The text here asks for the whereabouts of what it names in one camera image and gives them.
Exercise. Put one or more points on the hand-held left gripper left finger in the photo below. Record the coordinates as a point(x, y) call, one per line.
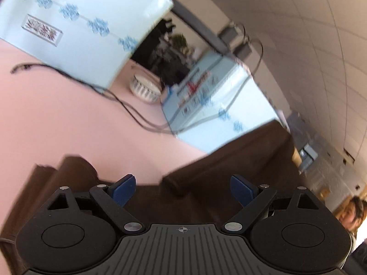
point(125, 189)

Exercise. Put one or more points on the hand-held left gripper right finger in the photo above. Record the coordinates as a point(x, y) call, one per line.
point(242, 190)

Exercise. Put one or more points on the brown jacket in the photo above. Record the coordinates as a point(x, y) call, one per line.
point(252, 154)

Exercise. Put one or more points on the white ribbed bowl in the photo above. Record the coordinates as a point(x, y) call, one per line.
point(143, 88)

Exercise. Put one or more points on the dark power adapter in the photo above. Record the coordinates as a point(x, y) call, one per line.
point(243, 50)
point(227, 33)

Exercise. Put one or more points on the green potted plant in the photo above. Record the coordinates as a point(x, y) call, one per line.
point(179, 41)

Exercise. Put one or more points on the light blue box with label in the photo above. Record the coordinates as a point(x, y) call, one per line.
point(86, 28)

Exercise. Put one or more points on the dark grey partition rail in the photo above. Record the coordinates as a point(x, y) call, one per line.
point(200, 25)

